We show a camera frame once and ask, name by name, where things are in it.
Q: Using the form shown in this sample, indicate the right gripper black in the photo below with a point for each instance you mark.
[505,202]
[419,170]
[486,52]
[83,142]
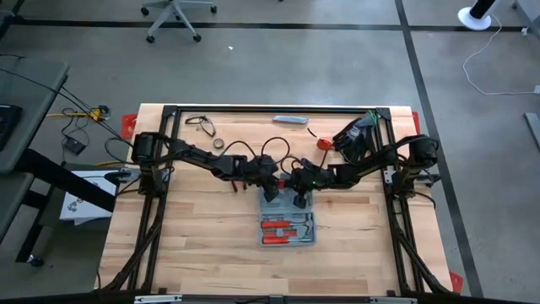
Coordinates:
[312,177]

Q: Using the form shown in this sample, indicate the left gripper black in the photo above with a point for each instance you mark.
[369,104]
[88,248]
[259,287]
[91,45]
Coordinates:
[261,171]

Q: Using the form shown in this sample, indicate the red black small tool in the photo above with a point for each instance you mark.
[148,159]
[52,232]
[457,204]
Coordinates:
[282,184]

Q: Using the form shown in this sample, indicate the grey plastic tool case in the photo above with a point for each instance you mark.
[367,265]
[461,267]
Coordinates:
[287,210]

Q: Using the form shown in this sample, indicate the small steel claw hammer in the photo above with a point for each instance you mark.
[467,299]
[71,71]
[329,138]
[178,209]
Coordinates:
[311,224]

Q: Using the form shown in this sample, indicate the red bit holder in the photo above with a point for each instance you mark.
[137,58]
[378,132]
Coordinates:
[289,233]
[271,233]

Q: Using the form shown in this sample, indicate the silver round tape roll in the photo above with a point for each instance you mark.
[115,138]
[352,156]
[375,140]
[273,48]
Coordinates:
[214,143]

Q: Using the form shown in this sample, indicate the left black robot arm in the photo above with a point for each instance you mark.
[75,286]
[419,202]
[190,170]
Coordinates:
[198,154]

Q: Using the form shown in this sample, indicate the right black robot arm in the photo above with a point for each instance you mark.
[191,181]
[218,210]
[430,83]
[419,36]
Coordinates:
[371,164]

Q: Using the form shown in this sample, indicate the grey utility knife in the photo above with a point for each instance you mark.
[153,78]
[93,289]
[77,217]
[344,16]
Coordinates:
[290,120]

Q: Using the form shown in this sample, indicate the black grey work glove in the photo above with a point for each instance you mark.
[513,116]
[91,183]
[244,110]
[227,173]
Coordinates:
[348,137]
[367,124]

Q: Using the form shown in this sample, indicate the black safety glasses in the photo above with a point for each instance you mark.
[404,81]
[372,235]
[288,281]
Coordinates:
[195,120]

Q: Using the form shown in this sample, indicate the red table corner clamp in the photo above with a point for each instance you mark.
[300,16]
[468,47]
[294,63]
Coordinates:
[128,126]
[417,123]
[456,283]

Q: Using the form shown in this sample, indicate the white printed paper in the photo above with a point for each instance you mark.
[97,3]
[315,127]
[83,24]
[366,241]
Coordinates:
[84,207]

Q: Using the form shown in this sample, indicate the black power adapter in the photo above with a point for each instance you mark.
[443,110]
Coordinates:
[75,145]

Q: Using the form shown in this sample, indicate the grey office chair base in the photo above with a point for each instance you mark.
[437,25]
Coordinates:
[175,10]

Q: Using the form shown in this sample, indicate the black desk legs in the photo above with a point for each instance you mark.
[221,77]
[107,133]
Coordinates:
[63,181]

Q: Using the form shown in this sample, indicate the grey floor plate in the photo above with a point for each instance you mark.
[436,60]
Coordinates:
[533,126]

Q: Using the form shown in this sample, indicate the white round floor stand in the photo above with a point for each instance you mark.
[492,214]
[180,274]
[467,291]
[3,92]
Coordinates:
[474,21]

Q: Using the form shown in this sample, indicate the grey desk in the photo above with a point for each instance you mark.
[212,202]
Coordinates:
[34,105]

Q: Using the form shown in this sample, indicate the silver metal bracket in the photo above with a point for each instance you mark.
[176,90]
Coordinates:
[156,300]
[392,300]

